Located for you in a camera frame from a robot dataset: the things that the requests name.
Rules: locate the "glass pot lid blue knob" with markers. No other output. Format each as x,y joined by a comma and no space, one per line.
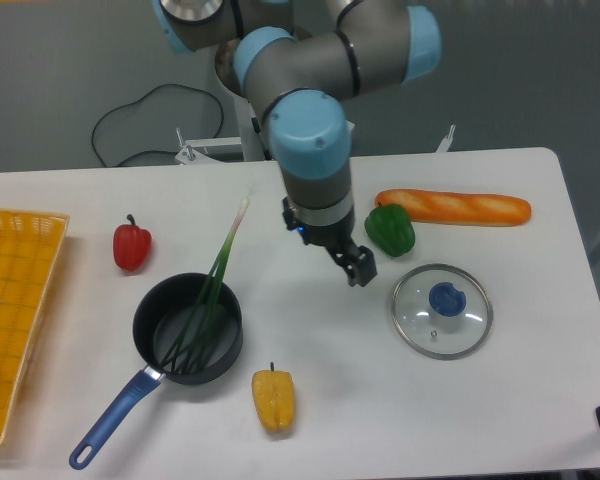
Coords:
441,311

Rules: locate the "green scallion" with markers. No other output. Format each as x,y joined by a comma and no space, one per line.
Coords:
220,270

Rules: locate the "black saucepan blue handle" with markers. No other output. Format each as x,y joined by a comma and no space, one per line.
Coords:
156,322

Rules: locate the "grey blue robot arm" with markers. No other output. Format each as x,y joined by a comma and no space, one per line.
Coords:
388,43

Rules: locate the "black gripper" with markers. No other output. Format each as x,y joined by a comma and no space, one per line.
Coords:
331,228

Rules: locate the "red bell pepper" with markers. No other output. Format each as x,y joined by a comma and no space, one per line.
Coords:
131,245

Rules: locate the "orange baguette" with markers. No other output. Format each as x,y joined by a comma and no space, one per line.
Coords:
451,208

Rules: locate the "yellow bell pepper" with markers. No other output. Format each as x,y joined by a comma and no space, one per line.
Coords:
273,393

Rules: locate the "yellow woven basket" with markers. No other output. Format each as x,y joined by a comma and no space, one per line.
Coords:
30,243

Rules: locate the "green bell pepper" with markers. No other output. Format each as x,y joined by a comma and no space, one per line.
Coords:
390,228

